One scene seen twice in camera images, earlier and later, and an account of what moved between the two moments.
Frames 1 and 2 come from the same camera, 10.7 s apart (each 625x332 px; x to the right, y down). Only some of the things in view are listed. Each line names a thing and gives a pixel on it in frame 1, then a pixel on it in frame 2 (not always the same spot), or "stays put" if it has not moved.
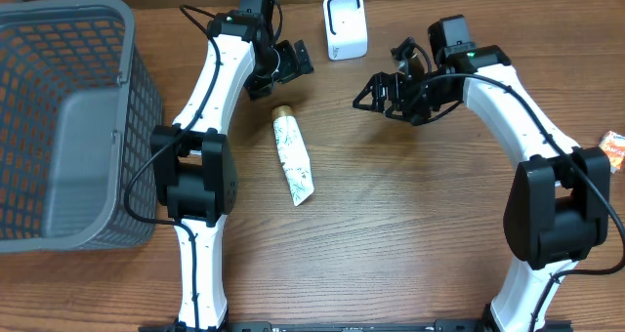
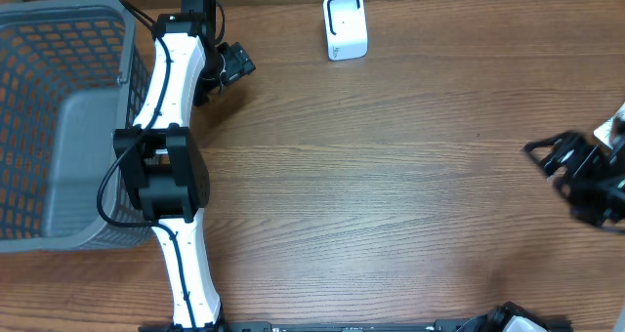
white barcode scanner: (345, 23) stays put
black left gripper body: (289, 66) to (235, 64)
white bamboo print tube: (293, 154) to (607, 130)
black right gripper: (395, 100) to (590, 154)
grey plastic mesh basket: (77, 104) stays put
